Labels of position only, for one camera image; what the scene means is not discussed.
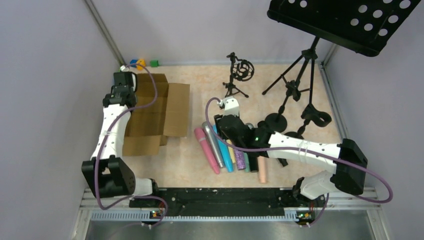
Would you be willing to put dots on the brown cardboard box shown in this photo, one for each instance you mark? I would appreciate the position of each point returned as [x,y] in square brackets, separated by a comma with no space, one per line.
[163,112]

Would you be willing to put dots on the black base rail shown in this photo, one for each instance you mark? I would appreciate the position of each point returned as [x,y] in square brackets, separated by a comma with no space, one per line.
[227,202]

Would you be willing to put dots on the silver grey microphone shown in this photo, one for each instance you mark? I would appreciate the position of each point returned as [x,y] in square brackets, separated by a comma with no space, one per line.
[213,144]

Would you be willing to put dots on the black round-base stand with clip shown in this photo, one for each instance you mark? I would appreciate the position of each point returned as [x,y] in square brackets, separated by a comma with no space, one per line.
[276,121]

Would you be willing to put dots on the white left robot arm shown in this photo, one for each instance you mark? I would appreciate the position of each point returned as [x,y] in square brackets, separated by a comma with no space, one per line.
[106,173]

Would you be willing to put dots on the beige pink microphone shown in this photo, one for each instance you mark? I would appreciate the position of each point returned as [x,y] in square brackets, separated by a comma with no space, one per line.
[262,170]

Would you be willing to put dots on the purple glitter microphone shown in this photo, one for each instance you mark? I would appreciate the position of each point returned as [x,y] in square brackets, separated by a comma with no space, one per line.
[239,159]

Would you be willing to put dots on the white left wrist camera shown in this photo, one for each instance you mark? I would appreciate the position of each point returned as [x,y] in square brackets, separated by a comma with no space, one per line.
[127,77]

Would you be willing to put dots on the black microphone silver grille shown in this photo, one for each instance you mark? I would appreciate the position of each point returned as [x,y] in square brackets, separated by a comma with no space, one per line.
[252,161]

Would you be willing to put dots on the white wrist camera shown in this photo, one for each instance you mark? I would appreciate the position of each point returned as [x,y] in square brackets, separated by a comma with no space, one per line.
[230,106]
[127,77]

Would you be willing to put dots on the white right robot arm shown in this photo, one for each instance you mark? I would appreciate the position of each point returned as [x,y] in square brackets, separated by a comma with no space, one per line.
[338,161]

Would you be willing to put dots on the black round-base stand with holder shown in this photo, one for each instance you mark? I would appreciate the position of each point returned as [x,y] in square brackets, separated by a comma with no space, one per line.
[310,114]

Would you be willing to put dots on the mint green microphone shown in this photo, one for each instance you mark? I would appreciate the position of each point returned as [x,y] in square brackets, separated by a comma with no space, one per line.
[246,162]

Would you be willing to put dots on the black shock mount tripod stand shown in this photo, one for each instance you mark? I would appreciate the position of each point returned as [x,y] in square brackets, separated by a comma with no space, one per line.
[241,70]

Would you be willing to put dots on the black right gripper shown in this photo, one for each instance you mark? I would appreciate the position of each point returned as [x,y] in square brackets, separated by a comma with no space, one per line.
[220,122]

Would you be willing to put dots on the cream yellow microphone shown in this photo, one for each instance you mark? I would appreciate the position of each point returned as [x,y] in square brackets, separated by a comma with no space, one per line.
[231,151]

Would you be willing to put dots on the black music stand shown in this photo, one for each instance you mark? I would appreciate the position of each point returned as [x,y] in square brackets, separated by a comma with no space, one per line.
[363,26]

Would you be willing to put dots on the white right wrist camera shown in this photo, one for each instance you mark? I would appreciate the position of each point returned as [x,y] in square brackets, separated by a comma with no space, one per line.
[230,106]

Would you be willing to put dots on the green toy block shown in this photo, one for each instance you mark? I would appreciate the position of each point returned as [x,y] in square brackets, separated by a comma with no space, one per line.
[154,63]

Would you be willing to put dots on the teal blue microphone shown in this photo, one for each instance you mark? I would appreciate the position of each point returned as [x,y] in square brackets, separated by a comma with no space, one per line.
[225,155]

